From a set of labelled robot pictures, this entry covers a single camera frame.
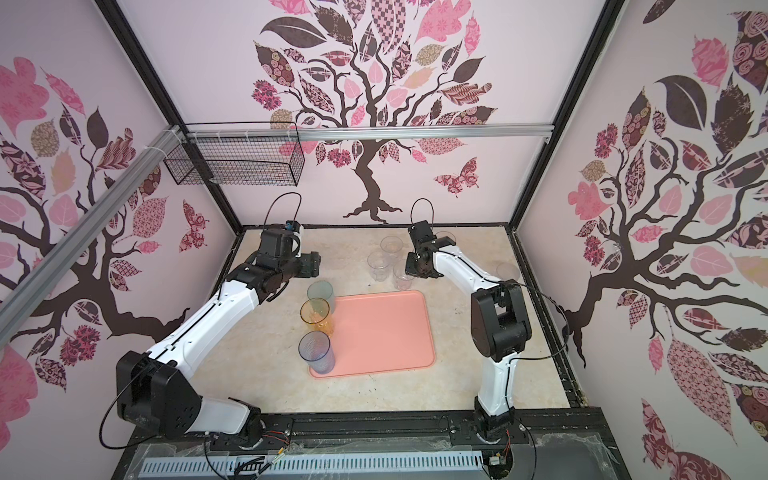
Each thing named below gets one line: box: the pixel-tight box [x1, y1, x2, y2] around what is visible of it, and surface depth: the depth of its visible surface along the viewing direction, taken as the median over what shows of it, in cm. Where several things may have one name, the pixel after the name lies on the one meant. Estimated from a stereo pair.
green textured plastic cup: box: [307, 280, 335, 315], surface depth 91 cm
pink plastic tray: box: [309, 290, 435, 378], surface depth 95 cm
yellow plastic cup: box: [300, 297, 335, 338], surface depth 86 cm
